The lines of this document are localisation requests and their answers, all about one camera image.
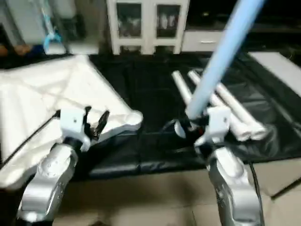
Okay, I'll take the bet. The white plastic table top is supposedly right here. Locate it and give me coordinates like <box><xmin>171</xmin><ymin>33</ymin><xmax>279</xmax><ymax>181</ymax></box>
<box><xmin>0</xmin><ymin>54</ymin><xmax>144</xmax><ymax>190</ymax></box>

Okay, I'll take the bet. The white plastic table leg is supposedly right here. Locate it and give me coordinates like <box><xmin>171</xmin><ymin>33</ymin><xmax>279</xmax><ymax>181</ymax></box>
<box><xmin>214</xmin><ymin>82</ymin><xmax>268</xmax><ymax>139</ymax></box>
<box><xmin>171</xmin><ymin>71</ymin><xmax>194</xmax><ymax>108</ymax></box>
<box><xmin>174</xmin><ymin>0</ymin><xmax>267</xmax><ymax>138</ymax></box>
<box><xmin>187</xmin><ymin>70</ymin><xmax>252</xmax><ymax>142</ymax></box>

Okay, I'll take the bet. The black work mat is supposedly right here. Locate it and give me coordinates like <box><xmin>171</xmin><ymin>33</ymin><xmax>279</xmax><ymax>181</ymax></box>
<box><xmin>0</xmin><ymin>49</ymin><xmax>301</xmax><ymax>182</ymax></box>

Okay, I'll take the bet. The blue plastic tool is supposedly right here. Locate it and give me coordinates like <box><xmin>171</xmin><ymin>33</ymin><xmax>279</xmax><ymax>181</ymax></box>
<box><xmin>41</xmin><ymin>9</ymin><xmax>63</xmax><ymax>53</ymax></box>

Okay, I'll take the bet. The white drawer unit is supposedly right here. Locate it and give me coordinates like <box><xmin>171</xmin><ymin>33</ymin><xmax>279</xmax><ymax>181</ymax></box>
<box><xmin>181</xmin><ymin>31</ymin><xmax>222</xmax><ymax>52</ymax></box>

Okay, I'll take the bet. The white flat board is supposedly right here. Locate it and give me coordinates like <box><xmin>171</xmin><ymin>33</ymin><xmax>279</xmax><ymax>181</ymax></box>
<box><xmin>246</xmin><ymin>50</ymin><xmax>301</xmax><ymax>97</ymax></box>

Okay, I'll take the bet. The white glass-door cabinet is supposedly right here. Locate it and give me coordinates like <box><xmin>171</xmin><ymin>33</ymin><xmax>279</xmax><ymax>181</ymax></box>
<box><xmin>107</xmin><ymin>0</ymin><xmax>190</xmax><ymax>55</ymax></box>

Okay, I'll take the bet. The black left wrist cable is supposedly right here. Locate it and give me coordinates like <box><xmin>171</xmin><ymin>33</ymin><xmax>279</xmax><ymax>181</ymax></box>
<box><xmin>0</xmin><ymin>111</ymin><xmax>63</xmax><ymax>165</ymax></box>

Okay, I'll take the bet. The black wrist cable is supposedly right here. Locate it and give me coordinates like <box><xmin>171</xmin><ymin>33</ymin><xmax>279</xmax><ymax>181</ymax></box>
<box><xmin>162</xmin><ymin>120</ymin><xmax>261</xmax><ymax>198</ymax></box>
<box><xmin>0</xmin><ymin>111</ymin><xmax>63</xmax><ymax>165</ymax></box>

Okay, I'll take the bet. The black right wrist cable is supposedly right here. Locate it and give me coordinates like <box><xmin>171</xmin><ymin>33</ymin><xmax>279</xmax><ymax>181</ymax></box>
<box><xmin>162</xmin><ymin>120</ymin><xmax>261</xmax><ymax>198</ymax></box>

